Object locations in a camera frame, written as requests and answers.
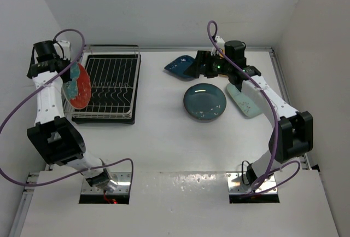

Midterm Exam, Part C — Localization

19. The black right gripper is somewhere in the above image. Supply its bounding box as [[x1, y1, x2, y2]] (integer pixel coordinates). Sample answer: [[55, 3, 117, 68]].
[[184, 50, 232, 78]]

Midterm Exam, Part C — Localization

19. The navy leaf-shaped dish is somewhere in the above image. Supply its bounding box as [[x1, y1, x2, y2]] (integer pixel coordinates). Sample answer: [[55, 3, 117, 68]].
[[164, 55, 195, 79]]

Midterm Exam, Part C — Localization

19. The red teal floral plate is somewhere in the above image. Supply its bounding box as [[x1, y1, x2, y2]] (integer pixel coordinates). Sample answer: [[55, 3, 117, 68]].
[[62, 63, 92, 109]]

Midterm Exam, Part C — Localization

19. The dark teal round plate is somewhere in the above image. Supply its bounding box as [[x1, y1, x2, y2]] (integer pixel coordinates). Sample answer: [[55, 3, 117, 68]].
[[183, 83, 227, 122]]

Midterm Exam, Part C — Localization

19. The pale green rectangular plate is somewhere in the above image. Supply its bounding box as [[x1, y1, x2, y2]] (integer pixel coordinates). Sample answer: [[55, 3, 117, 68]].
[[226, 83, 262, 118]]

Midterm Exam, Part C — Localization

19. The yellow dotted scalloped plate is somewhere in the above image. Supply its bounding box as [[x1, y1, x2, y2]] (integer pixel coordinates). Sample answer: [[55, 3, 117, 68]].
[[217, 54, 228, 78]]

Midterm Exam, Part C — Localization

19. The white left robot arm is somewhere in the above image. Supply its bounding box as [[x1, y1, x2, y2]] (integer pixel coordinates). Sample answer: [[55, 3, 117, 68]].
[[27, 41, 118, 193]]

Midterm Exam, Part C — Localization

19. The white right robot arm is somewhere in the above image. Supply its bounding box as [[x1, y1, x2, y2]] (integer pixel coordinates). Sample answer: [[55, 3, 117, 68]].
[[184, 41, 313, 194]]

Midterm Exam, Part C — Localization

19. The black drip tray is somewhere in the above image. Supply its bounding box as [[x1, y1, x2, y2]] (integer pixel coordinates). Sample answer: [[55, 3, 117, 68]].
[[71, 53, 142, 125]]

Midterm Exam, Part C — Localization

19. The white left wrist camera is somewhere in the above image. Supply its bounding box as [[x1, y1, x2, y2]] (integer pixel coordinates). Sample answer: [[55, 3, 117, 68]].
[[54, 41, 71, 60]]

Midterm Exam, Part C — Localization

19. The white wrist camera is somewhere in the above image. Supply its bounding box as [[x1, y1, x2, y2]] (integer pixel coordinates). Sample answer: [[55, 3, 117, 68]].
[[211, 35, 225, 57], [54, 41, 71, 60]]

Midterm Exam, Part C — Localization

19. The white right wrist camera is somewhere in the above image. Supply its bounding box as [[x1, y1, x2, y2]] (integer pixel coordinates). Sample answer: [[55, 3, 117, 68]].
[[211, 35, 225, 57]]

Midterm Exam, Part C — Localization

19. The metal wire dish rack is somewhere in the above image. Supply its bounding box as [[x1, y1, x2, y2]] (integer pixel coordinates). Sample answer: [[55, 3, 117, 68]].
[[62, 44, 141, 119]]

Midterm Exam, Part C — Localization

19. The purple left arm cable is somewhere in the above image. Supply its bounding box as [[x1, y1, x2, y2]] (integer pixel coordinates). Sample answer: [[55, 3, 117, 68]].
[[0, 28, 135, 187]]

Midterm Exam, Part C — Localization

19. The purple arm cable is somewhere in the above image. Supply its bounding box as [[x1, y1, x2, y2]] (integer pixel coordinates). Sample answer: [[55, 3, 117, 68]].
[[0, 28, 135, 187], [207, 20, 301, 198]]

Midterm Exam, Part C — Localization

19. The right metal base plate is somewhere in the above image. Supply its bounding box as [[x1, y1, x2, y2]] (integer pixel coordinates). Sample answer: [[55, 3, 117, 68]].
[[226, 171, 278, 195]]

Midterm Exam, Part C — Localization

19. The metal base plate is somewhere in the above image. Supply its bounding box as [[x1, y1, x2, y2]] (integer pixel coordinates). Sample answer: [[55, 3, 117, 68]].
[[226, 171, 278, 195], [81, 172, 131, 195]]

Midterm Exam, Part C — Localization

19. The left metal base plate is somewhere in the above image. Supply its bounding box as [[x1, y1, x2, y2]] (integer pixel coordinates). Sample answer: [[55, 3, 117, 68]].
[[81, 172, 131, 195]]

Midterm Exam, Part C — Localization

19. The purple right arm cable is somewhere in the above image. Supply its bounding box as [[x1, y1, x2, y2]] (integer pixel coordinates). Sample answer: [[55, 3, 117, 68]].
[[207, 20, 301, 198]]

